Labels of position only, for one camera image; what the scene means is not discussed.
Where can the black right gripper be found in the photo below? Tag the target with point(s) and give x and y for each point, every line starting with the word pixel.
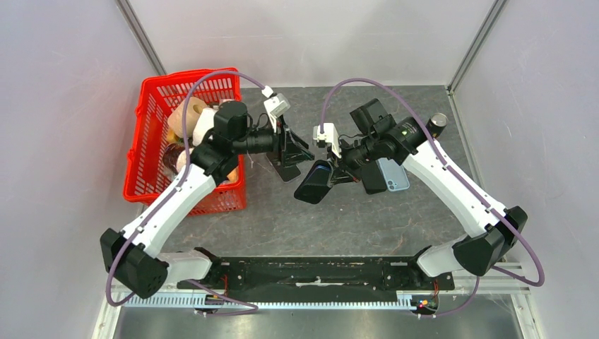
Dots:
pixel 342 170

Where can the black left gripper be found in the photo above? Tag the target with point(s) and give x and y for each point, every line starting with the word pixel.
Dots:
pixel 293 149

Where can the black phone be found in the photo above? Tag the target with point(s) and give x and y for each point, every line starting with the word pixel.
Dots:
pixel 313 187

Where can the black smartphone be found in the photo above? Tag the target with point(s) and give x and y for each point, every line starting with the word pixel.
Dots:
pixel 372 179

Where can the light blue phone case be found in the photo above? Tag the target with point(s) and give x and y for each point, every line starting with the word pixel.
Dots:
pixel 394 175

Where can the blue smartphone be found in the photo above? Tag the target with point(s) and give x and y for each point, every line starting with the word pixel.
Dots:
pixel 322 165

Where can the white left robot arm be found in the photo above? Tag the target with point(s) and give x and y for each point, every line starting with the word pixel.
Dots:
pixel 134 255

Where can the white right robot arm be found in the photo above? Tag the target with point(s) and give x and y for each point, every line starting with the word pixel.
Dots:
pixel 489 225

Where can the round bread bun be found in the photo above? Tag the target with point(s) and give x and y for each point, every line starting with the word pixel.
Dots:
pixel 233 176

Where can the white paper bag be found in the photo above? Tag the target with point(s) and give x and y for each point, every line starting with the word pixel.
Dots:
pixel 205 122

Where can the beige toilet paper roll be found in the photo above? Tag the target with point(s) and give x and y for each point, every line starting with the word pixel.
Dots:
pixel 183 120

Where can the black and yellow drink can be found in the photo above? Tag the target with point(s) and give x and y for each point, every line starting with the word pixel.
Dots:
pixel 436 124

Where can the instant noodle bowl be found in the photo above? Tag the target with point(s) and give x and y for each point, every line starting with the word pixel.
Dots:
pixel 174 157

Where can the red plastic shopping basket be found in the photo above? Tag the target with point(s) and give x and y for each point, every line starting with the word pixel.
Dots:
pixel 146 176

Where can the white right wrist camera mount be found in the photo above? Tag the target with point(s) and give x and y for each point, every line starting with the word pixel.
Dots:
pixel 327 136

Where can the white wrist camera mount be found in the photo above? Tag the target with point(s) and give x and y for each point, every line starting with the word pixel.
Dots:
pixel 275 104
pixel 327 136

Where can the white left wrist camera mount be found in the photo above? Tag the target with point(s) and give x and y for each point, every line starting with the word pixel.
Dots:
pixel 275 104

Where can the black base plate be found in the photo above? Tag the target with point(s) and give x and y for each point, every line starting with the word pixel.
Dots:
pixel 321 278

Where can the white cable duct rail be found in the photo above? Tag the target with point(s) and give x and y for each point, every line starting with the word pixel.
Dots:
pixel 201 300

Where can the aluminium frame post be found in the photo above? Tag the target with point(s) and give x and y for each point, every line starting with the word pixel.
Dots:
pixel 478 41

